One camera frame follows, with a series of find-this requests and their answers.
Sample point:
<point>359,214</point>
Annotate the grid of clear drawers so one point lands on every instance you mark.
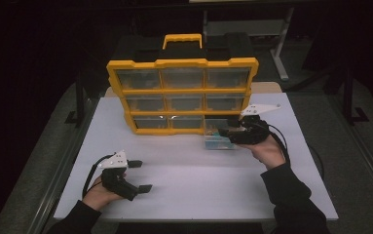
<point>182,79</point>

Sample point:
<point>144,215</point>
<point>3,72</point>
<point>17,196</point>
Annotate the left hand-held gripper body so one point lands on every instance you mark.
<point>114,161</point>

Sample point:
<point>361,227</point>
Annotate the person's left hand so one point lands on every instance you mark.
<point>99,196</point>

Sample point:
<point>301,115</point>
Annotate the black metal stand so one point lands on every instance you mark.
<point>78,104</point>
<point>349,100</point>

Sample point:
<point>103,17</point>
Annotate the person's right hand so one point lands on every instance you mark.
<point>268,152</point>

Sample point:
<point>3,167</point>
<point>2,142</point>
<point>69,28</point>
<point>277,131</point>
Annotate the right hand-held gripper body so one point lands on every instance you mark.
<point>253,131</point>

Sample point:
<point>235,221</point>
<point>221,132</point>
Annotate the teal binder clip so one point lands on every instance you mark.
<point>214,140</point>

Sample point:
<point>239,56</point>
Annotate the grey metal frame rail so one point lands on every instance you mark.
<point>365,156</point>
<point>64,165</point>

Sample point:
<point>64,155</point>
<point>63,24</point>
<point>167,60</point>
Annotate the clear plastic drawer bin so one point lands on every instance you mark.
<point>211,143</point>

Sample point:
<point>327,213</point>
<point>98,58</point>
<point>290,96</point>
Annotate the yellow black organizer cabinet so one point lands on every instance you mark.
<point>180,63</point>

